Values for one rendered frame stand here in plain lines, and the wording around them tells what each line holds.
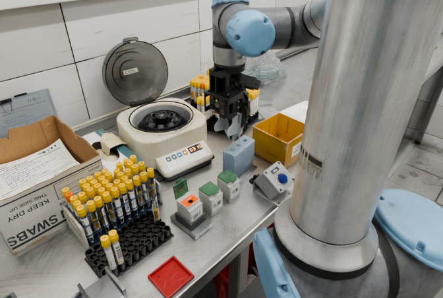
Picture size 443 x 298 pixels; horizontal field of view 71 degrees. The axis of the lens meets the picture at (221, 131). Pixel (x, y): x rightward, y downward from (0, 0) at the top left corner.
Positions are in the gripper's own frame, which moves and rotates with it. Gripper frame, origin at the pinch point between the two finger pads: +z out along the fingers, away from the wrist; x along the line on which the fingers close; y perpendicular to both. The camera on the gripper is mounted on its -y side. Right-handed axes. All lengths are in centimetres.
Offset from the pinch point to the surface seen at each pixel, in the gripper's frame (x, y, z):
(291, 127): 5.0, -25.5, 8.4
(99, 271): -2.6, 41.5, 13.0
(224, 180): 3.5, 8.4, 8.5
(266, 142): 3.1, -12.9, 8.2
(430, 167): 50, -185, 103
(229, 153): 0.1, 1.9, 5.1
